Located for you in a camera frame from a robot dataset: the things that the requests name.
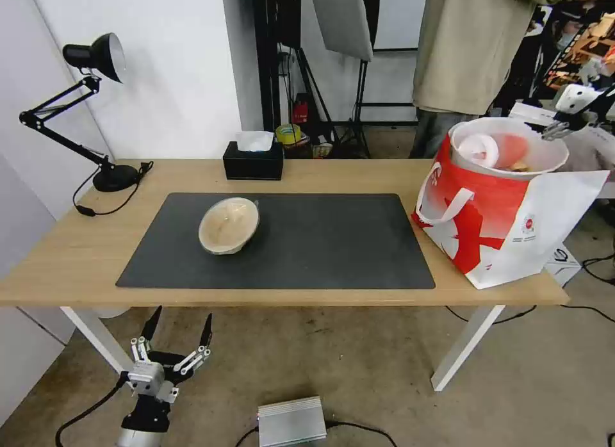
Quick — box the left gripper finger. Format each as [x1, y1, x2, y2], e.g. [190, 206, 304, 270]
[128, 305, 163, 369]
[172, 313, 214, 377]

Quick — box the red white takeout bag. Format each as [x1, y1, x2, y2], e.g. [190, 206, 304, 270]
[411, 119, 611, 290]

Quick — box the white crumpled paper trash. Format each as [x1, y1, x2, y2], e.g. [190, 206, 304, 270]
[454, 132, 500, 168]

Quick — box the grey cloth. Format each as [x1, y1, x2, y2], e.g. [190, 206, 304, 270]
[562, 125, 615, 199]

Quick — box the white table leg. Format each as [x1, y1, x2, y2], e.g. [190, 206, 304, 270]
[430, 305, 505, 391]
[60, 306, 133, 377]

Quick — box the shelf with wooden items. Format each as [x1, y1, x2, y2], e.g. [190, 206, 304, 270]
[543, 4, 615, 93]

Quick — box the person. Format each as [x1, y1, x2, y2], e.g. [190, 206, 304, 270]
[409, 0, 615, 159]

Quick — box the paper bowl with clear lid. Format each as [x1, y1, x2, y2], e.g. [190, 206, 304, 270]
[198, 197, 263, 257]

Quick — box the silver metal box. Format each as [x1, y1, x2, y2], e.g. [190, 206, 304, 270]
[257, 395, 329, 447]

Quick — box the white cardboard box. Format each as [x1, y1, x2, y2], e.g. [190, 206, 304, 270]
[545, 245, 582, 288]

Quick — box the black desk mat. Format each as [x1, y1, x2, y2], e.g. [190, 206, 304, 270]
[115, 193, 436, 290]

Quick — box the black desk lamp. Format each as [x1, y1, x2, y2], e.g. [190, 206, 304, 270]
[19, 32, 143, 193]

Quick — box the black tissue box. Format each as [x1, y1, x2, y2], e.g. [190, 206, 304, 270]
[222, 141, 285, 181]

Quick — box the black light stand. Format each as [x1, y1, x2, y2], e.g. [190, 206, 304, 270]
[293, 47, 372, 159]

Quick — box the white tissue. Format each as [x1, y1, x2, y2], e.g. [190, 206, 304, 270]
[234, 131, 275, 154]

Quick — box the grey softbox panel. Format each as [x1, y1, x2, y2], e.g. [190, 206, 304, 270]
[309, 0, 375, 62]

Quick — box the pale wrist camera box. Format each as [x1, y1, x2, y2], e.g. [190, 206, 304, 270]
[124, 361, 168, 401]
[559, 84, 598, 115]

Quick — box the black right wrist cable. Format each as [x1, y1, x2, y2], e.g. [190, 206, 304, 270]
[588, 81, 615, 113]

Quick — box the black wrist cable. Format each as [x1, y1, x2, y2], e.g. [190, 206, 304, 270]
[54, 378, 136, 447]
[588, 81, 615, 113]

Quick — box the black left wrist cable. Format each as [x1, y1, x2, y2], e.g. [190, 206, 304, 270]
[54, 378, 136, 447]

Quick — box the black lamp cord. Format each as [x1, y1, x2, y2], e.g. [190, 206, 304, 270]
[72, 160, 154, 218]

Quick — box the black floor cable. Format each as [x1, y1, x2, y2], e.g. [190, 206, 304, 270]
[325, 419, 398, 447]
[582, 256, 615, 280]

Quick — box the black metal frame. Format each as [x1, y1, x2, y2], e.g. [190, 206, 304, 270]
[253, 0, 302, 134]

